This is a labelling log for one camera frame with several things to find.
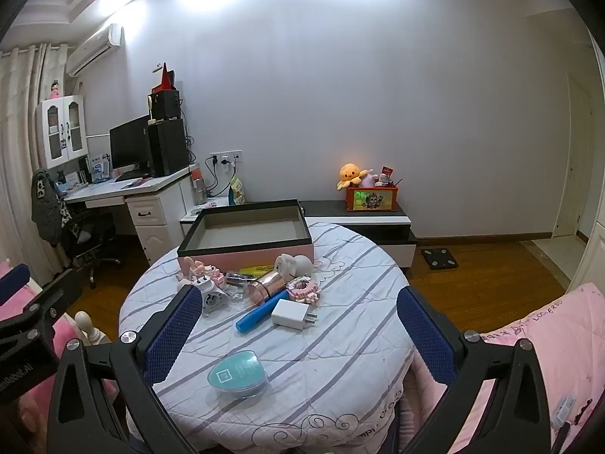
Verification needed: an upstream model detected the clear plastic bottle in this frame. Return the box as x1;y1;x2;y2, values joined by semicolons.
222;272;249;300

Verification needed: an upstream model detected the small pink white block figure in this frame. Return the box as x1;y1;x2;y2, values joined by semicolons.
201;267;226;290

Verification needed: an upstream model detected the black white low cabinet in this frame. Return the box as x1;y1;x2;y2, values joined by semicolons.
180;199;417;280

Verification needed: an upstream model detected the pink bed sheet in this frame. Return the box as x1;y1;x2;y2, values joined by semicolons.
0;260;119;454

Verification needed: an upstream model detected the black monitor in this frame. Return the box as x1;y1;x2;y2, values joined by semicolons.
110;114;153;178

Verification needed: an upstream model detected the orange octopus plush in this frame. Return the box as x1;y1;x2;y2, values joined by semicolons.
337;163;366;191

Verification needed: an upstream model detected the pink block toy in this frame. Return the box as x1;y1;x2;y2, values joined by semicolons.
286;278;320;304

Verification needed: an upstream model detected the pink quilt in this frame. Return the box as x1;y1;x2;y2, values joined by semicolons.
406;283;605;454

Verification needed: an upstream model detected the clear jar with red lid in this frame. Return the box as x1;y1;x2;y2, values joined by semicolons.
190;168;209;205

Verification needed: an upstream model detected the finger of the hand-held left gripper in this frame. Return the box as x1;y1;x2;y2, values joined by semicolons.
28;269;85;327
0;263;32;308

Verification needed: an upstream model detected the striped white table cover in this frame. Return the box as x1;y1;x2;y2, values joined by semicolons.
118;221;417;454

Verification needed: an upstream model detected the black bathroom scale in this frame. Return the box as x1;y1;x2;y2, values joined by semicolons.
422;247;458;271

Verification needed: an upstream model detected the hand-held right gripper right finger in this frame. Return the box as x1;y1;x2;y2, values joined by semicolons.
396;286;554;454

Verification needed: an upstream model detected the blue white box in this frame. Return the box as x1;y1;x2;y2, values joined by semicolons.
90;151;110;183

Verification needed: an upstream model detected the white air conditioner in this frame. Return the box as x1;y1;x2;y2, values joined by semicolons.
66;23;124;77

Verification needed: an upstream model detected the white glass-door cabinet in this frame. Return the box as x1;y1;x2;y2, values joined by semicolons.
35;95;90;170

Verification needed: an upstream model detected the white desk with drawers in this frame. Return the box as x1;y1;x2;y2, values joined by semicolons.
64;163;199;266

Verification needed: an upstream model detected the black office chair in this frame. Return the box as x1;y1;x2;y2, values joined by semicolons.
61;210;121;289

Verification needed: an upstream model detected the rose gold cylinder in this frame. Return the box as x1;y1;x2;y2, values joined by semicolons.
247;271;287;301

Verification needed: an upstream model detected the white round-headed figurine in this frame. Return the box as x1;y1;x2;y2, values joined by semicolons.
275;253;316;279

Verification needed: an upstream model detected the white door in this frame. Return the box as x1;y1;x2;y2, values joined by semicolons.
553;73;594;239

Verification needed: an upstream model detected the blue case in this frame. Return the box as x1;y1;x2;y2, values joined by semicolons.
235;298;289;335

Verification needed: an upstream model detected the white bed frame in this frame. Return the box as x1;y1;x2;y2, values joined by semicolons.
74;311;112;345

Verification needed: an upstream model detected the black speaker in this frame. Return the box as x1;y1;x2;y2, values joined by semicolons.
151;90;182;120

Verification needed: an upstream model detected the black computer tower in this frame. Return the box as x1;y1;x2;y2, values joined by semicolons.
147;118;190;177

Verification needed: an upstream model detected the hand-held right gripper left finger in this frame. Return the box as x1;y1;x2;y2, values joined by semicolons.
46;285;204;454

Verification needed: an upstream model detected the pink box with black rim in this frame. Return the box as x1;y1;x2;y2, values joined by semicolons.
177;199;313;270

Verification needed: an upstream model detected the white charger plug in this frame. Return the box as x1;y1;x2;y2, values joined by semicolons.
271;299;316;331

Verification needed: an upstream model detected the beige curtain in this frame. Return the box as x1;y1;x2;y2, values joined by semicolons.
0;42;71;270

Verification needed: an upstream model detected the teal lidded box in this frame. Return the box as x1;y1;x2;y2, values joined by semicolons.
206;350;269;399

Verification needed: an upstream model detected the orange storage box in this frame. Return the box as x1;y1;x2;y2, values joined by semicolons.
346;184;399;213

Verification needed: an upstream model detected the black power cable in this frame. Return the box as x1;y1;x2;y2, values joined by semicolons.
204;158;234;198

